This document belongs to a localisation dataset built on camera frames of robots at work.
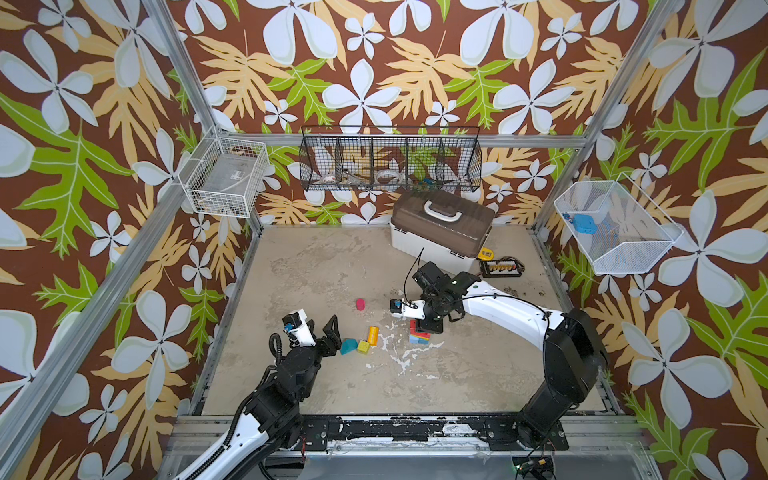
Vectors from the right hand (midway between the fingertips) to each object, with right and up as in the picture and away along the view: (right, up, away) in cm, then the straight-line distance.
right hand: (416, 319), depth 86 cm
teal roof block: (-20, -8, 0) cm, 21 cm away
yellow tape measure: (+29, +19, +24) cm, 42 cm away
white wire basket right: (+56, +27, -4) cm, 62 cm away
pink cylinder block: (-17, +2, +12) cm, 21 cm away
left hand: (-25, +2, -8) cm, 26 cm away
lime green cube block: (-16, -8, 0) cm, 18 cm away
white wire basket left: (-56, +41, 0) cm, 70 cm away
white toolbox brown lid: (+10, +28, +8) cm, 30 cm away
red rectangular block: (-1, -1, -6) cm, 6 cm away
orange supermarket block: (-13, -6, +5) cm, 15 cm away
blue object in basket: (+50, +28, 0) cm, 57 cm away
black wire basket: (-2, +48, +5) cm, 49 cm away
